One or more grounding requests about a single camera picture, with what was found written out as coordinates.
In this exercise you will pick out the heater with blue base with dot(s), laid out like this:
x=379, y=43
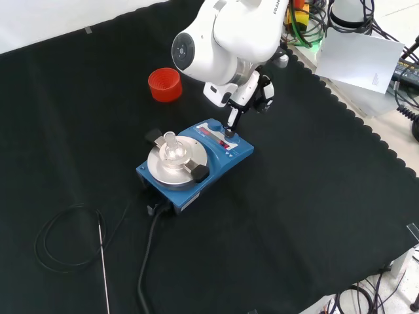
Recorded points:
x=216, y=157

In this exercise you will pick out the yellow stop button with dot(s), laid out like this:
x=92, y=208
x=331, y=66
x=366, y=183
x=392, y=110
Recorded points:
x=302, y=19

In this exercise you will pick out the black bench cloth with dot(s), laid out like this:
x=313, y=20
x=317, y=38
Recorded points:
x=294, y=196

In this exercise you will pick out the grey tape piece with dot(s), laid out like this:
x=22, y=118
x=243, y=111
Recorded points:
x=88, y=30

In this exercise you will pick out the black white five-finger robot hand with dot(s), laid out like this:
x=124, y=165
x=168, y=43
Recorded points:
x=245, y=93

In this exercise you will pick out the clear round-bottom glass flask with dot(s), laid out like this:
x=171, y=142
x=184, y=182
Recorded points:
x=171, y=152

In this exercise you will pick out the red ribbed plastic cup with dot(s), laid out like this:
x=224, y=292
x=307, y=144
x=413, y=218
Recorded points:
x=165, y=86

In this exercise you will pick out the pale grey board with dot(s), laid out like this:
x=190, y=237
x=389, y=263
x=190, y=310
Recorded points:
x=370, y=101

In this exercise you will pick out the black power adapter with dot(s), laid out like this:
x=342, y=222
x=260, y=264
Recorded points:
x=407, y=70

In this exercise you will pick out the clear tape strip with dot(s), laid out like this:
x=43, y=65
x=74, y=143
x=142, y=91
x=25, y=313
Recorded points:
x=413, y=230

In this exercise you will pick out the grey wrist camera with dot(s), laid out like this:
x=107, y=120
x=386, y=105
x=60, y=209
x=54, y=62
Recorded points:
x=282, y=60

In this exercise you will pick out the white paper sheet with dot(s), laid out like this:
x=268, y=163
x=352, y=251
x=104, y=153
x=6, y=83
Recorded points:
x=357, y=59

